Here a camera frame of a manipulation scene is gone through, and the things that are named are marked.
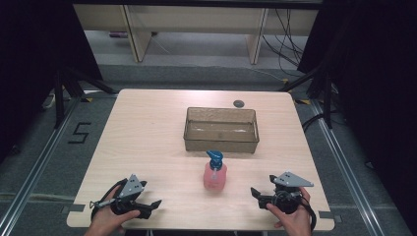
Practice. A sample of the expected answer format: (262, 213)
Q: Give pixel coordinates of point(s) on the small purple box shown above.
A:
(118, 34)

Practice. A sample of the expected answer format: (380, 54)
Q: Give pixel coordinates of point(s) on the aluminium floor rail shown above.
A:
(344, 167)
(36, 170)

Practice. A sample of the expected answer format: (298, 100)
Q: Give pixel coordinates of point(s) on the person's left hand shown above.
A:
(105, 218)

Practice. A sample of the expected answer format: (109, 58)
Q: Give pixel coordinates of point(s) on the pink soap bottle blue pump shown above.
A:
(214, 178)

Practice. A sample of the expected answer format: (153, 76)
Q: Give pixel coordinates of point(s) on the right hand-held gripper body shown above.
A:
(286, 196)

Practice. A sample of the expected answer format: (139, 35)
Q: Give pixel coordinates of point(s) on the black metal stand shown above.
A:
(327, 98)
(59, 98)

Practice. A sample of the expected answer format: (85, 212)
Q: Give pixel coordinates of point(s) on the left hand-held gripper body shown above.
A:
(129, 191)

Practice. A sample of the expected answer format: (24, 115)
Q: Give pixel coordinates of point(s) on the beige wooden shelf unit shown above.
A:
(196, 19)

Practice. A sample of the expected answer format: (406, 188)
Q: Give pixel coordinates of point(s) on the grey tape piece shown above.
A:
(325, 214)
(77, 207)

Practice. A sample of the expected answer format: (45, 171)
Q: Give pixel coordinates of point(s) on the person's right hand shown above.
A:
(295, 223)

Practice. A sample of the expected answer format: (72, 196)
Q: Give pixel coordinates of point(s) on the brown transparent plastic bin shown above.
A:
(223, 146)

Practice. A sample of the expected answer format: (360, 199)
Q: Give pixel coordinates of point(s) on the dark round table grommet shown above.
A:
(238, 104)

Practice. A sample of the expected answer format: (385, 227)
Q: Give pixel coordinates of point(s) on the black curtain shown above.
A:
(377, 82)
(29, 49)

